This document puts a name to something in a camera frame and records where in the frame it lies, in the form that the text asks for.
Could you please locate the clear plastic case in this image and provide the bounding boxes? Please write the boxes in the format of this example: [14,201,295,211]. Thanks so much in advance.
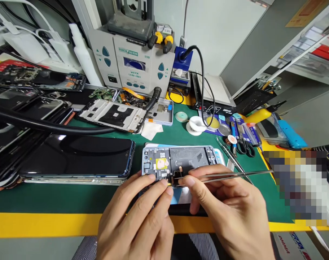
[256,113,290,147]

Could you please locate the yellow flux tin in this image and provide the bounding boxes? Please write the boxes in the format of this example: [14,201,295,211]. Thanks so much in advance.
[201,113,219,133]

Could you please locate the black mesh tool holder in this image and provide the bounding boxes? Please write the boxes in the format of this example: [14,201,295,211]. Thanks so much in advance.
[233,77,282,116]

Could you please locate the green circuit board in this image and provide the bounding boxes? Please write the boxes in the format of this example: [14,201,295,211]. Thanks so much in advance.
[88,87,118,103]

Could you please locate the person's left hand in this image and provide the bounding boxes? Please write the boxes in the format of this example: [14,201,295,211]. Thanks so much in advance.
[97,173,175,260]

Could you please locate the white tissue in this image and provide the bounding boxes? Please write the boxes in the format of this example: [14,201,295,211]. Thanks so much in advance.
[139,121,164,141]

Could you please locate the blue handled screwdriver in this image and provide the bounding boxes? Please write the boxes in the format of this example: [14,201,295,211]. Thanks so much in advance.
[229,115,238,157]

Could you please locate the silver metal tweezers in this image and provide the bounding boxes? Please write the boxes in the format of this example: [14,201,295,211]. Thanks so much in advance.
[175,170,275,181]

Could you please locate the white heating plate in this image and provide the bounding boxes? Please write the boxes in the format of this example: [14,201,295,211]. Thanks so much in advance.
[191,71,238,117]

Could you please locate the white box with red print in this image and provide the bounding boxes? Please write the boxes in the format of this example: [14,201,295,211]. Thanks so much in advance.
[271,231,329,260]

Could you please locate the white plastic bottle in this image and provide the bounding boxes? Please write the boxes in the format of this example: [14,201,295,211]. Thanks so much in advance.
[68,23,104,88]

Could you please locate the white storage shelf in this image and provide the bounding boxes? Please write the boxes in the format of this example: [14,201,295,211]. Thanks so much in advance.
[262,0,329,88]

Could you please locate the black hot air hose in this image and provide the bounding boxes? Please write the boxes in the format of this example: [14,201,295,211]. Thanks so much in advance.
[0,86,163,136]

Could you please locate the yellow handled pliers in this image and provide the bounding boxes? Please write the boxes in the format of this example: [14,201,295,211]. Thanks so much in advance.
[148,30,175,54]

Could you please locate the person's right middle finger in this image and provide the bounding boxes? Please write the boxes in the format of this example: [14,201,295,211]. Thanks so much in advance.
[189,187,222,216]

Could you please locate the group of white chargers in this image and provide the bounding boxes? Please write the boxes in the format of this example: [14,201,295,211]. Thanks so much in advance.
[0,4,74,72]

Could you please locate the orange paper notice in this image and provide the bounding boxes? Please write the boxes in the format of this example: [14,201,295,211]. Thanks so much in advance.
[285,0,328,28]

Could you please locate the person's left index finger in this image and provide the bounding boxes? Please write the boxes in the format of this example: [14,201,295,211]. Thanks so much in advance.
[133,179,169,211]

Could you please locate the person's right hand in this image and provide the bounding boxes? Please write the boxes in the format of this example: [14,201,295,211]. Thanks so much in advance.
[185,164,271,260]

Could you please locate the light blue phone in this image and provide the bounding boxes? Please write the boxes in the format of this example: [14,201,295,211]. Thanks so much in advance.
[141,146,228,191]

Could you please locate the thin steel tweezers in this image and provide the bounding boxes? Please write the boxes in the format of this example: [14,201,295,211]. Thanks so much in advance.
[215,136,253,185]

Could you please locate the blue soldering iron stand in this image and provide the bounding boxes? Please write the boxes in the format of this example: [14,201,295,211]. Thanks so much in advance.
[169,46,194,85]

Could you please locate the black scissors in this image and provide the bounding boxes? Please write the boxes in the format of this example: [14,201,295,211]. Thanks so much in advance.
[236,121,256,159]

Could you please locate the green work mat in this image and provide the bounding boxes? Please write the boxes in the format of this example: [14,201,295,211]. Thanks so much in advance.
[0,88,296,224]

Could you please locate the person's right index finger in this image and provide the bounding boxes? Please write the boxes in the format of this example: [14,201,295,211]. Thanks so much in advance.
[193,164,240,179]

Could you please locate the person's left middle finger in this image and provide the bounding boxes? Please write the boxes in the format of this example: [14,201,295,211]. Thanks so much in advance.
[118,173,156,202]

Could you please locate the small green tape roll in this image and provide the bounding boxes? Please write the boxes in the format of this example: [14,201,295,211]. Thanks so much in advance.
[175,110,189,123]

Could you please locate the person's right thumb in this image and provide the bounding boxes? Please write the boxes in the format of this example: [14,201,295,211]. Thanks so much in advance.
[185,177,222,191]

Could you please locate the pile of dismantled phones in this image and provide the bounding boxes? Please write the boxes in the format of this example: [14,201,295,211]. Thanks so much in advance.
[0,61,87,191]

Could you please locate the white solder wick spool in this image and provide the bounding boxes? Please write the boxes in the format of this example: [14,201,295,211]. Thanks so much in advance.
[186,116,207,136]

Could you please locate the person's left thumb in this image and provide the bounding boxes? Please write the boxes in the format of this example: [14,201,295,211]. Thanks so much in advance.
[151,187,175,231]

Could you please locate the blue plastic tool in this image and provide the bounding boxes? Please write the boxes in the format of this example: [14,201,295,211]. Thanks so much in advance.
[277,119,308,149]

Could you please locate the metal tin with parts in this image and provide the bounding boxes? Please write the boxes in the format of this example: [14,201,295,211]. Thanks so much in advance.
[146,97,174,127]

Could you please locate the black soldering iron cable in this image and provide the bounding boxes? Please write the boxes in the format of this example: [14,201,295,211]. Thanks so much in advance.
[181,44,217,128]

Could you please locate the grey hot air station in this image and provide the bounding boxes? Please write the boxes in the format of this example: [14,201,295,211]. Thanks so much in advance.
[88,20,176,94]

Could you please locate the black flat slab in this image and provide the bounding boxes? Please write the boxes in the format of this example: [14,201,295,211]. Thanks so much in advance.
[167,203,209,217]

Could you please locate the yellow bottle with black tip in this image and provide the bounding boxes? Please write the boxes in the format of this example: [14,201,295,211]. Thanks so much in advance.
[245,100,287,126]

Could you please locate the black stand base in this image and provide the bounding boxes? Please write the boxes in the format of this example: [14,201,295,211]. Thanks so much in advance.
[107,0,157,42]

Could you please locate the white phone middle frame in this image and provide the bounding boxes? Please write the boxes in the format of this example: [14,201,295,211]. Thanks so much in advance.
[77,97,149,134]

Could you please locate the bundle of orange flex cables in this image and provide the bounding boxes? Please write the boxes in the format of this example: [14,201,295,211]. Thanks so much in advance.
[118,87,146,107]

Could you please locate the round silver tin lid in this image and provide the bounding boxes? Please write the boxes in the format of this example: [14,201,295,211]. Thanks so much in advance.
[217,125,232,137]

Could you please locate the black glossy smartphone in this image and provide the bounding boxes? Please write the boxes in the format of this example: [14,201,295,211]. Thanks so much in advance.
[19,133,136,180]

